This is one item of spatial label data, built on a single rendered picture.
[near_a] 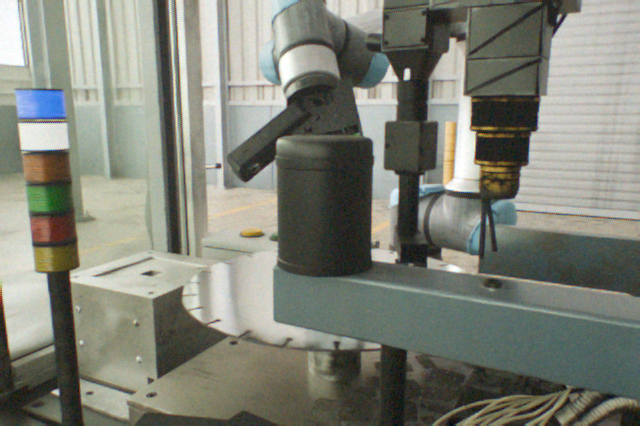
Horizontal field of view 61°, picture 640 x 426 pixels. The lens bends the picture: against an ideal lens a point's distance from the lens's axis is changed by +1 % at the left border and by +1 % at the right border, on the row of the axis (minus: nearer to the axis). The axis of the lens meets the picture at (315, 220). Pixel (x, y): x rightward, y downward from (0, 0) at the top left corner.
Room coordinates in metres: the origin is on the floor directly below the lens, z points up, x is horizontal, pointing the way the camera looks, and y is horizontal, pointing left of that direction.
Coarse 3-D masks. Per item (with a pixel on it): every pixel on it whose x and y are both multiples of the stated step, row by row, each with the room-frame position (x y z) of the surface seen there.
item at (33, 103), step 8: (16, 88) 0.55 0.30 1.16; (24, 88) 0.55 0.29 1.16; (32, 88) 0.55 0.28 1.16; (40, 88) 0.55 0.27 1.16; (48, 88) 0.55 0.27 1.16; (16, 96) 0.56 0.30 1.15; (24, 96) 0.55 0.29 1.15; (32, 96) 0.55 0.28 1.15; (40, 96) 0.55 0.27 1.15; (48, 96) 0.55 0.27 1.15; (56, 96) 0.56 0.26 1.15; (24, 104) 0.55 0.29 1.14; (32, 104) 0.55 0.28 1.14; (40, 104) 0.55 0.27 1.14; (48, 104) 0.55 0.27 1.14; (56, 104) 0.56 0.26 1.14; (64, 104) 0.58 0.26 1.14; (24, 112) 0.55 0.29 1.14; (32, 112) 0.55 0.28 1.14; (40, 112) 0.55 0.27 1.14; (48, 112) 0.55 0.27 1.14; (56, 112) 0.56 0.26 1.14; (64, 112) 0.57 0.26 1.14
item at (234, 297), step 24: (216, 264) 0.64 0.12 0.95; (240, 264) 0.64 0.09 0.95; (264, 264) 0.64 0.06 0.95; (432, 264) 0.64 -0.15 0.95; (192, 288) 0.55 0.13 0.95; (216, 288) 0.55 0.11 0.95; (240, 288) 0.55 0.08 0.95; (264, 288) 0.55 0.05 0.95; (192, 312) 0.48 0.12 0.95; (216, 312) 0.48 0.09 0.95; (240, 312) 0.48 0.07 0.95; (264, 312) 0.48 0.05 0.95; (240, 336) 0.43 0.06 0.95; (264, 336) 0.43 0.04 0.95; (288, 336) 0.43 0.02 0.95; (312, 336) 0.43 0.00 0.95; (336, 336) 0.43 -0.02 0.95
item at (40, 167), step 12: (24, 156) 0.55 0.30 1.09; (36, 156) 0.55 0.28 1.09; (48, 156) 0.55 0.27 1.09; (60, 156) 0.56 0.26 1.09; (24, 168) 0.55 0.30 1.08; (36, 168) 0.55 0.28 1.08; (48, 168) 0.55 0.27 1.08; (60, 168) 0.56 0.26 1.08; (24, 180) 0.56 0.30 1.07; (36, 180) 0.55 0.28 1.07; (48, 180) 0.55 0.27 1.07; (60, 180) 0.56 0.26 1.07
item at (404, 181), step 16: (400, 176) 0.55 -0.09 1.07; (416, 176) 0.55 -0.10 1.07; (400, 192) 0.55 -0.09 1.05; (416, 192) 0.55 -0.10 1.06; (400, 208) 0.55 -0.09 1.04; (416, 208) 0.55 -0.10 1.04; (400, 224) 0.55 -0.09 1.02; (416, 224) 0.55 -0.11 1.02; (400, 240) 0.51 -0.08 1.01; (416, 240) 0.50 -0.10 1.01; (400, 256) 0.49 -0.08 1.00; (416, 256) 0.49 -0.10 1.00
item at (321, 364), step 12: (336, 348) 0.54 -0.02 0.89; (312, 360) 0.55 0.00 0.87; (324, 360) 0.54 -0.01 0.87; (336, 360) 0.54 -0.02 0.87; (348, 360) 0.54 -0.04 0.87; (360, 360) 0.56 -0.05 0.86; (312, 372) 0.55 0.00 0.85; (324, 372) 0.54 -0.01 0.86; (336, 372) 0.54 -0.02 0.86; (348, 372) 0.54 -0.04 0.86
